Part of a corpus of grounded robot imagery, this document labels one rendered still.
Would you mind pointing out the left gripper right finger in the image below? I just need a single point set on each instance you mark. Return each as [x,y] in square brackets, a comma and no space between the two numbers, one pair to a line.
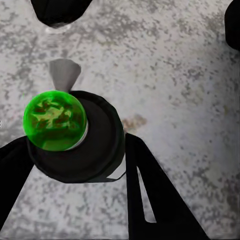
[174,219]

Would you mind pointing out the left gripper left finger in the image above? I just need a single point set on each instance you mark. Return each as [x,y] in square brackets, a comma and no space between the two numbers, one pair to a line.
[15,167]

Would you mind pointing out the insectifuge atomizer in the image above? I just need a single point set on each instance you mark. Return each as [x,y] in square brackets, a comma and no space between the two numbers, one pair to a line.
[74,136]

